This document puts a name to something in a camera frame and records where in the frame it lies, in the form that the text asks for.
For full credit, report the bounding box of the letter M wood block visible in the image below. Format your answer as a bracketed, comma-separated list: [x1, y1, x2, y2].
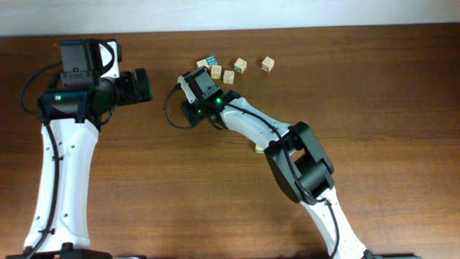
[254, 144, 265, 154]

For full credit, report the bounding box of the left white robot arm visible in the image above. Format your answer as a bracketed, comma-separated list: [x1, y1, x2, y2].
[24, 68, 152, 257]

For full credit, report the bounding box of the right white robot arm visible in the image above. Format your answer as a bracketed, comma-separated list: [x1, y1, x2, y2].
[181, 90, 367, 258]

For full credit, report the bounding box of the yellow letter K block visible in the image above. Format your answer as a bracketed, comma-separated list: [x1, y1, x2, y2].
[211, 65, 222, 79]

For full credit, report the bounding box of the wood block red E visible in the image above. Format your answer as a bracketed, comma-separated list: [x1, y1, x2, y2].
[223, 71, 235, 84]

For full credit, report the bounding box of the blue top wood block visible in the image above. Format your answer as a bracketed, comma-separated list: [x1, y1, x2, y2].
[206, 55, 218, 67]

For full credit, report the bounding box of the far red wood block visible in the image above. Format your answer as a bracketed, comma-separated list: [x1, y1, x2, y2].
[261, 56, 275, 73]

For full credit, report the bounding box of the wood block blue side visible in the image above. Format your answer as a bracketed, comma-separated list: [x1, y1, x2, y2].
[196, 59, 209, 68]

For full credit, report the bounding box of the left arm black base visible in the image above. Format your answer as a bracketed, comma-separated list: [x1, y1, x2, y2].
[5, 242, 114, 259]

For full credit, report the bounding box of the green letter N block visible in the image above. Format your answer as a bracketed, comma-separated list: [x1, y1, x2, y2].
[234, 58, 247, 73]

